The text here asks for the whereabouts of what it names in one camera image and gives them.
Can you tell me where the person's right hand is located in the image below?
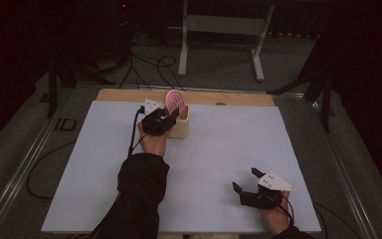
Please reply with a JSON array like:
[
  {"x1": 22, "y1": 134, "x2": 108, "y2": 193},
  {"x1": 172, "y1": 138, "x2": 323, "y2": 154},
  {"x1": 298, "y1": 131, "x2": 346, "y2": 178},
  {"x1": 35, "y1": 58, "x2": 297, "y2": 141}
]
[{"x1": 259, "y1": 191, "x2": 294, "y2": 236}]

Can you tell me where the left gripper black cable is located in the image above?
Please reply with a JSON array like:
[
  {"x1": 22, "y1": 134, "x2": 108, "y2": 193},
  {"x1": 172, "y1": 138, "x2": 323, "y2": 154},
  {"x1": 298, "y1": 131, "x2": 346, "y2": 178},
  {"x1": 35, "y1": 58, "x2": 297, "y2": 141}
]
[{"x1": 126, "y1": 105, "x2": 146, "y2": 157}]

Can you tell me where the grey metal stand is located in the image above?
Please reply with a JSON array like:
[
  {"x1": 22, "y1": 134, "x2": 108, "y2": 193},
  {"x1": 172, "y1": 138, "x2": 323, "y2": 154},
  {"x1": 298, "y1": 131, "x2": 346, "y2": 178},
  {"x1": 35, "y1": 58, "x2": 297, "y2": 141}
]
[{"x1": 177, "y1": 0, "x2": 276, "y2": 83}]

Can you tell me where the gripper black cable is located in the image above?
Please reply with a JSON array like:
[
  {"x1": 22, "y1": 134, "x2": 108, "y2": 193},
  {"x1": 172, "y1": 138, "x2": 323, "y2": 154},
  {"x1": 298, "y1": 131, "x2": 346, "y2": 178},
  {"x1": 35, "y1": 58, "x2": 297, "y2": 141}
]
[
  {"x1": 269, "y1": 193, "x2": 295, "y2": 227},
  {"x1": 126, "y1": 105, "x2": 146, "y2": 157}
]

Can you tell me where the pink hairbrush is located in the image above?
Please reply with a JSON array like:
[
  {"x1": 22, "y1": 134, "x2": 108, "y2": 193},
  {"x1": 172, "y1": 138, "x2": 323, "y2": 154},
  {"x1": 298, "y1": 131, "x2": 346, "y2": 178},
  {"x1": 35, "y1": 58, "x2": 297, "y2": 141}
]
[{"x1": 164, "y1": 89, "x2": 186, "y2": 116}]

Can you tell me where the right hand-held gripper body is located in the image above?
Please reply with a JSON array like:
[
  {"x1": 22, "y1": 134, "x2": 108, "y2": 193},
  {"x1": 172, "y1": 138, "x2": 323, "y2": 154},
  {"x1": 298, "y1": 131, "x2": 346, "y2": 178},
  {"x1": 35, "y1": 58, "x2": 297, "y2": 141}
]
[{"x1": 239, "y1": 170, "x2": 296, "y2": 211}]

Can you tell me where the cream square cup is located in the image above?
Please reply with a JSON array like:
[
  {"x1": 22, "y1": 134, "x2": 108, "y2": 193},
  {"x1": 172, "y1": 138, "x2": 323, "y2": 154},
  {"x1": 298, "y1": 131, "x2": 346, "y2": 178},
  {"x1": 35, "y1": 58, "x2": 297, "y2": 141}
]
[{"x1": 167, "y1": 104, "x2": 191, "y2": 139}]

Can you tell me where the person's left hand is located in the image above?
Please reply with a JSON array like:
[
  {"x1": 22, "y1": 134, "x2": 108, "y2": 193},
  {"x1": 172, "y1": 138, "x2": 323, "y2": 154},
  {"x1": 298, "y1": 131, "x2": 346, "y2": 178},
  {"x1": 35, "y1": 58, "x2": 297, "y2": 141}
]
[{"x1": 136, "y1": 121, "x2": 172, "y2": 158}]

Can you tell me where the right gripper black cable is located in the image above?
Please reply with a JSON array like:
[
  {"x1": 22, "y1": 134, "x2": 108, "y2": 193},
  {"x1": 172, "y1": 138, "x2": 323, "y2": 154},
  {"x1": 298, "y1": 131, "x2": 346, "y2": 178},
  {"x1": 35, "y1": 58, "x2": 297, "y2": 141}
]
[{"x1": 269, "y1": 193, "x2": 295, "y2": 227}]

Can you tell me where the black floor cable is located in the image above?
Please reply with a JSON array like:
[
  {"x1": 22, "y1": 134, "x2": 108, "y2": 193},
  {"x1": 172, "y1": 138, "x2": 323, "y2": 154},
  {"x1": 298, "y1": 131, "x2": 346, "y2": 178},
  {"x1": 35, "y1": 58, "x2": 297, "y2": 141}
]
[
  {"x1": 312, "y1": 200, "x2": 363, "y2": 239},
  {"x1": 118, "y1": 49, "x2": 186, "y2": 92},
  {"x1": 25, "y1": 140, "x2": 78, "y2": 201}
]

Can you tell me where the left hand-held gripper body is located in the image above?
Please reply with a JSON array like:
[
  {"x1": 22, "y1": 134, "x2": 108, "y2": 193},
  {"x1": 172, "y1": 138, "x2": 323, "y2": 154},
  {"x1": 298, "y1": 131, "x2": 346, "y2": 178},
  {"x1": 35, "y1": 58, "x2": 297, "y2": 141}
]
[{"x1": 140, "y1": 98, "x2": 177, "y2": 136}]

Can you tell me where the black tripod stand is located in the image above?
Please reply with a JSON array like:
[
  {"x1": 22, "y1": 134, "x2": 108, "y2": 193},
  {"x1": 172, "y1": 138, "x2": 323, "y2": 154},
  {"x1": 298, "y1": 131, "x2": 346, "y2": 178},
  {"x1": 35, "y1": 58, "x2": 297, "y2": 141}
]
[
  {"x1": 45, "y1": 49, "x2": 117, "y2": 120},
  {"x1": 266, "y1": 31, "x2": 335, "y2": 133}
]

